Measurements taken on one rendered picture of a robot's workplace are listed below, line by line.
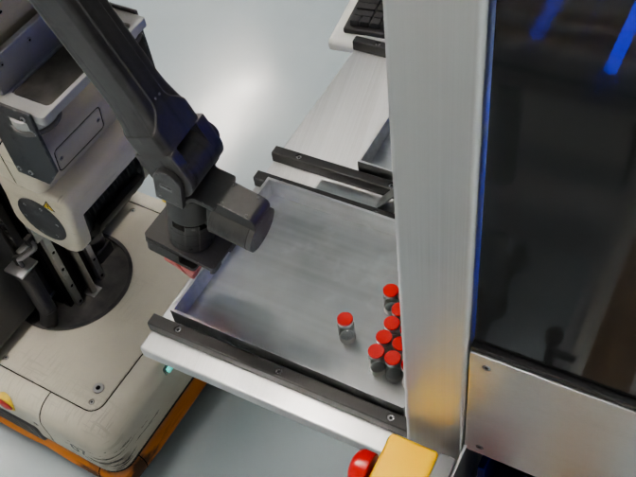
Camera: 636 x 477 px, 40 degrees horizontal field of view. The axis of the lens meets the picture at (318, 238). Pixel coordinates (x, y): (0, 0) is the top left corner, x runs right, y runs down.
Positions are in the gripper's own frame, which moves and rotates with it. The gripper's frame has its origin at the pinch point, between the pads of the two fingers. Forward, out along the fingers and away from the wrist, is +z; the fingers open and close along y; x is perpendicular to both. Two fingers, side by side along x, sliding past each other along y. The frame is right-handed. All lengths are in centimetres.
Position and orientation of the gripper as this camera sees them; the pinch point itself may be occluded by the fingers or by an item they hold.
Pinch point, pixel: (194, 271)
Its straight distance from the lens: 117.9
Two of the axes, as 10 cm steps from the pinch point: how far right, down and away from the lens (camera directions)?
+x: 4.6, -7.2, 5.2
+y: 8.8, 4.3, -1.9
